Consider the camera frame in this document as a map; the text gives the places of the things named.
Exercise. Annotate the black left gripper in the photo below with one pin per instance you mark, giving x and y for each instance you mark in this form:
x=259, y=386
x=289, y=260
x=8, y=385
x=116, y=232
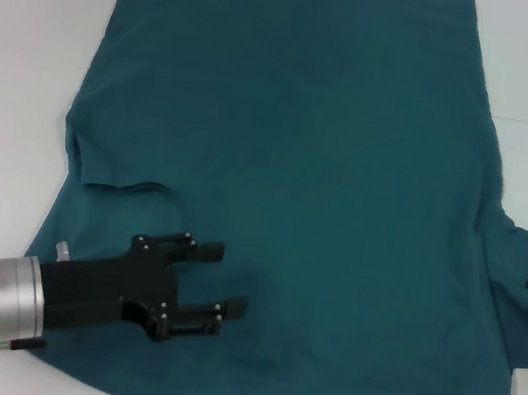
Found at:
x=97, y=286

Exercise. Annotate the teal blue t-shirt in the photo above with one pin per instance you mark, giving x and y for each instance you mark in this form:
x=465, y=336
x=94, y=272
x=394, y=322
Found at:
x=300, y=163

